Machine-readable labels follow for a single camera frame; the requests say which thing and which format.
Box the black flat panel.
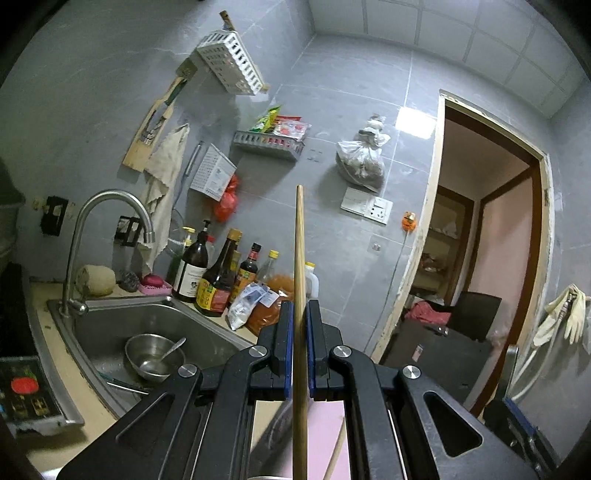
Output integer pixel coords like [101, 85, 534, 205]
[452, 291, 503, 342]

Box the grey cabinet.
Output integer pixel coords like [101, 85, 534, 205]
[383, 318, 492, 407]

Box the door frame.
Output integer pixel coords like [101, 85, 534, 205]
[369, 90, 555, 402]

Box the yellow-green snack packet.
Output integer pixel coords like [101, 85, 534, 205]
[249, 105, 282, 134]

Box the dark pump bottle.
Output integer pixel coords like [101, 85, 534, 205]
[173, 219, 211, 303]

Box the steel sink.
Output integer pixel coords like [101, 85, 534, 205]
[46, 295, 252, 416]

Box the wooden shelf unit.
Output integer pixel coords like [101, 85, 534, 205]
[413, 185, 476, 296]

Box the steel faucet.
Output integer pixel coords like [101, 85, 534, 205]
[62, 189, 155, 319]

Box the white wall basket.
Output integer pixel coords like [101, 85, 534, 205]
[196, 30, 266, 96]

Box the wire mesh skimmer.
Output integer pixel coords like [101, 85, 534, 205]
[168, 141, 205, 259]

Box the steel spoon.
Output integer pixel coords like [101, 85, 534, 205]
[159, 337, 187, 365]

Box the loofah sponge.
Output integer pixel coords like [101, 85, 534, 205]
[76, 264, 116, 297]

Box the steel bowl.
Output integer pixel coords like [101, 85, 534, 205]
[124, 333, 186, 383]

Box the plastic bag of dried goods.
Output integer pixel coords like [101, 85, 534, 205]
[336, 113, 392, 191]

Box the red snack packet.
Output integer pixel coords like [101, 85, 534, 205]
[272, 115, 311, 139]

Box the white blue packet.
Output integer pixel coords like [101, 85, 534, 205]
[228, 282, 280, 330]

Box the hanging metal kitchen tool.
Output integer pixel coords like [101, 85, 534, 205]
[141, 59, 199, 144]

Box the white wall socket plate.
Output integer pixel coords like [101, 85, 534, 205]
[341, 187, 393, 225]

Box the grey wall shelf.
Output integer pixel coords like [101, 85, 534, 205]
[232, 130, 306, 161]

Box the induction cooker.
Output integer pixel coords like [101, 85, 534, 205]
[0, 263, 86, 437]

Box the cream rubber glove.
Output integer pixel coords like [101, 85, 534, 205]
[533, 286, 578, 347]
[563, 288, 588, 344]

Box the red plastic bag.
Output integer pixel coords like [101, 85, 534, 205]
[213, 174, 240, 223]

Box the white hanging container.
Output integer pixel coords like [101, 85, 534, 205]
[190, 143, 237, 201]

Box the pink soap dish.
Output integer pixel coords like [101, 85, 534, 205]
[140, 273, 172, 296]

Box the clear bottle yellow cap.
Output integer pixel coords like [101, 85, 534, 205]
[256, 250, 281, 284]

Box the white hose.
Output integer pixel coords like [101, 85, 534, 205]
[505, 323, 555, 402]

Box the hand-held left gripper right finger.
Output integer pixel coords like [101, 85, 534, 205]
[307, 299, 559, 480]

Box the wooden cutting board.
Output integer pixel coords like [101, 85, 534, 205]
[122, 76, 190, 172]

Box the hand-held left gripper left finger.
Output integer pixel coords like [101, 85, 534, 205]
[55, 300, 296, 480]

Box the large soy sauce bottle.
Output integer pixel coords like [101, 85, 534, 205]
[195, 228, 243, 318]

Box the pink floral mat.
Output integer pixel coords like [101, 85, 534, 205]
[302, 399, 352, 480]

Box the orange chili packet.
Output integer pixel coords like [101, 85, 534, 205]
[245, 272, 296, 337]

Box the beige hanging towel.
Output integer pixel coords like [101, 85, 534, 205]
[143, 122, 191, 273]

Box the red label black cap bottle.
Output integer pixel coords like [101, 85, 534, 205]
[229, 242, 263, 305]

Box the red cloth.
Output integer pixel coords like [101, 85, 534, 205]
[405, 300, 453, 326]

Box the black wall outlet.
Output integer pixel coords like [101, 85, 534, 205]
[115, 215, 141, 245]
[41, 196, 70, 237]

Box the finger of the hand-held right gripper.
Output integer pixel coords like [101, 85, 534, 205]
[503, 398, 561, 480]

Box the wooden chopstick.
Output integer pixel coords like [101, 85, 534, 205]
[325, 418, 346, 480]
[293, 185, 307, 480]

